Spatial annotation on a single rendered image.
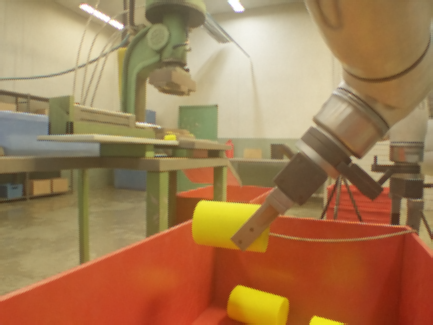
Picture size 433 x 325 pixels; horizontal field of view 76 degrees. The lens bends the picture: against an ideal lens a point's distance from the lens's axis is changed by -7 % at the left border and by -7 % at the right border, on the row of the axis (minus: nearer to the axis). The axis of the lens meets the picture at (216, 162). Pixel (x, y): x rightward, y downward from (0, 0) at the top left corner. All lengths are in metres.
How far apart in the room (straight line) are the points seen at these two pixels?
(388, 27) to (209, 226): 0.33
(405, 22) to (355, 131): 0.15
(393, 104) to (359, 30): 0.14
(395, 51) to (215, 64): 6.87
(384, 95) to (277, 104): 6.13
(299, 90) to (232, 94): 1.47
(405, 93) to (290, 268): 0.43
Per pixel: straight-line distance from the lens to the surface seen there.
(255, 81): 6.72
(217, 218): 0.44
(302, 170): 0.37
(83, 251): 1.79
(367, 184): 0.41
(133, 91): 1.11
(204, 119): 6.94
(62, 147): 0.83
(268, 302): 0.62
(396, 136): 0.91
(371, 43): 0.31
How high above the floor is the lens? 0.97
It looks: 2 degrees down
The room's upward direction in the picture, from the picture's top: 1 degrees clockwise
